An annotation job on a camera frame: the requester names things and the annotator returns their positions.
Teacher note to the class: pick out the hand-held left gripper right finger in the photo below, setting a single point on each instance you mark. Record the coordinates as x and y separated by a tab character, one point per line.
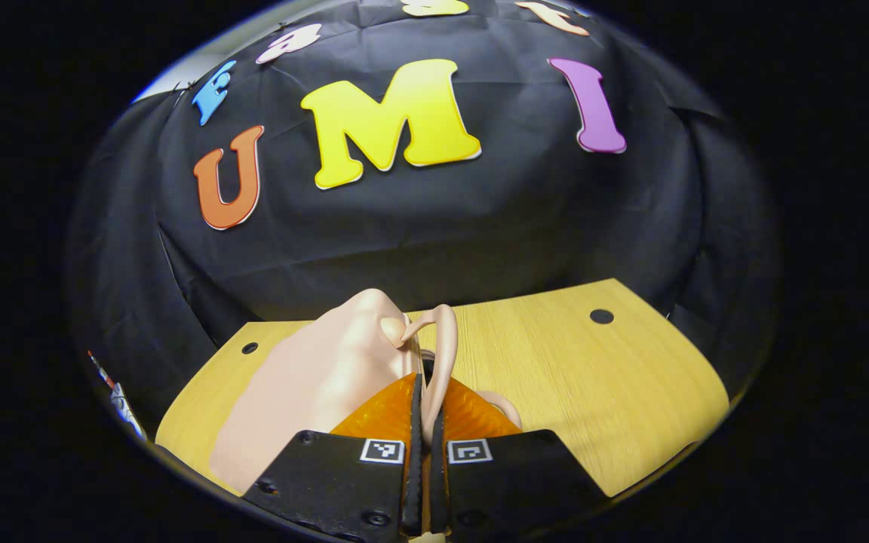
437	490

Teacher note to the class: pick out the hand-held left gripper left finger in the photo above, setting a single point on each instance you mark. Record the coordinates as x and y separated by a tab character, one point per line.
412	483

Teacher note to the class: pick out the beige suitcase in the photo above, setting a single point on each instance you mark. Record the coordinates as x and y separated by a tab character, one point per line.
314	377

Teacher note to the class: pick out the black backdrop cloth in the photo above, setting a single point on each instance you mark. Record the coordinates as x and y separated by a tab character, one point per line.
434	226

